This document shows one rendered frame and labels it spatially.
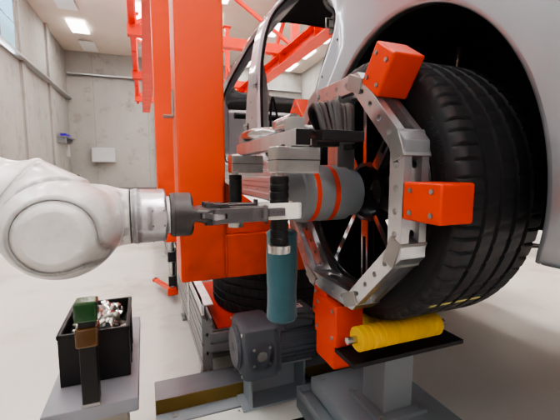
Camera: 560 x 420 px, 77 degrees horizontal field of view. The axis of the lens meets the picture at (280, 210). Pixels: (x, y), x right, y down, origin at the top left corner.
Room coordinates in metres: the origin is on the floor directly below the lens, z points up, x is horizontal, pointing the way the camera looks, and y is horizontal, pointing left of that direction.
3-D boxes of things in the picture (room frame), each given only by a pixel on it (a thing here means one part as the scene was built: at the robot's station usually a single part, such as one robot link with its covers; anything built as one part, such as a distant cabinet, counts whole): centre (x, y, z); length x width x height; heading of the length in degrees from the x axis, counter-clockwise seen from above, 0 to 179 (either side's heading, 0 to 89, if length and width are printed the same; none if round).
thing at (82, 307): (0.65, 0.37, 0.64); 0.04 x 0.04 x 0.04; 21
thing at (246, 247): (1.40, -0.02, 0.69); 0.52 x 0.17 x 0.35; 111
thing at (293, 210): (0.64, -0.01, 0.83); 0.07 x 0.01 x 0.03; 111
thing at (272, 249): (0.66, 0.00, 0.83); 0.04 x 0.04 x 0.16
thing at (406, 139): (0.90, -0.16, 0.85); 0.54 x 0.07 x 0.54; 21
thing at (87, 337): (0.65, 0.37, 0.59); 0.04 x 0.04 x 0.04; 21
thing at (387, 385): (0.97, -0.31, 0.32); 0.40 x 0.30 x 0.28; 21
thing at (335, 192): (0.88, -0.09, 0.85); 0.21 x 0.14 x 0.14; 111
